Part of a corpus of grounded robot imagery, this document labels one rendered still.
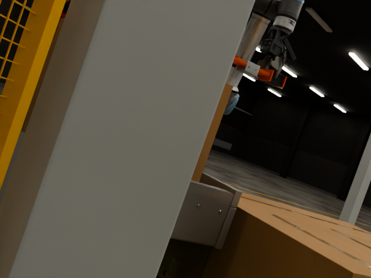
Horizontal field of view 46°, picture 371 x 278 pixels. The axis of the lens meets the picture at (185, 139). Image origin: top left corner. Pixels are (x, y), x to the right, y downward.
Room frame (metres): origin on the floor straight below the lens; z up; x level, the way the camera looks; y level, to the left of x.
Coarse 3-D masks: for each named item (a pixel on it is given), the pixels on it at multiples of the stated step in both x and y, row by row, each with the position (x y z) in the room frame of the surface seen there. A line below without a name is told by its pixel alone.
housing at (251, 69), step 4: (244, 60) 1.81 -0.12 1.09; (248, 64) 1.79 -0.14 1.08; (252, 64) 1.80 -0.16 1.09; (236, 68) 1.84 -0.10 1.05; (240, 68) 1.81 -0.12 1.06; (244, 68) 1.79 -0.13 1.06; (248, 68) 1.79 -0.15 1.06; (252, 68) 1.80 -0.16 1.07; (256, 68) 1.81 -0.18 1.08; (244, 72) 1.83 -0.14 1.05; (248, 72) 1.80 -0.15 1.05; (252, 72) 1.81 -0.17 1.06; (256, 72) 1.81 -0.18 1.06
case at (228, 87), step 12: (60, 24) 1.39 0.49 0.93; (48, 60) 1.38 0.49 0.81; (228, 84) 1.55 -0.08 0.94; (36, 96) 1.37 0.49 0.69; (228, 96) 1.56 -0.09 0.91; (216, 108) 1.54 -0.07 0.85; (24, 120) 1.42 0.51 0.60; (216, 120) 1.55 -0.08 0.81; (204, 144) 1.55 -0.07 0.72; (204, 156) 1.55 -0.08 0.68
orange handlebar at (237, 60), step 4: (236, 56) 1.76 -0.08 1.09; (236, 60) 1.76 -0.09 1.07; (240, 60) 1.77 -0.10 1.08; (236, 64) 1.82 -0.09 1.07; (240, 64) 1.78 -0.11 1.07; (244, 64) 1.78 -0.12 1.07; (260, 68) 1.83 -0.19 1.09; (260, 72) 1.83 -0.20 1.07; (264, 72) 1.83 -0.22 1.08; (268, 72) 1.85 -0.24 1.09; (260, 76) 1.89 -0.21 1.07; (268, 76) 1.85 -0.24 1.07
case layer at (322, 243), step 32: (256, 224) 1.48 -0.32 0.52; (288, 224) 1.58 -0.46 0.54; (320, 224) 1.94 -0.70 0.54; (352, 224) 2.53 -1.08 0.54; (192, 256) 1.72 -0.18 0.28; (224, 256) 1.56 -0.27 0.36; (256, 256) 1.43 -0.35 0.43; (288, 256) 1.32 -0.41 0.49; (320, 256) 1.22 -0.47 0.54; (352, 256) 1.37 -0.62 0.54
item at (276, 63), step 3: (276, 57) 1.85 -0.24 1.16; (279, 57) 1.86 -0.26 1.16; (276, 60) 1.84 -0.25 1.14; (279, 60) 1.85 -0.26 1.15; (273, 63) 1.83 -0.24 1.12; (276, 63) 1.84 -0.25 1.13; (279, 63) 1.85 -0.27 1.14; (273, 66) 1.83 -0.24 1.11; (276, 66) 1.84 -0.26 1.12; (279, 66) 1.84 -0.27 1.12; (276, 69) 1.84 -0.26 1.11; (279, 69) 1.84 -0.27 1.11; (276, 72) 1.85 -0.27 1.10; (279, 72) 1.84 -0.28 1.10; (276, 75) 1.84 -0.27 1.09
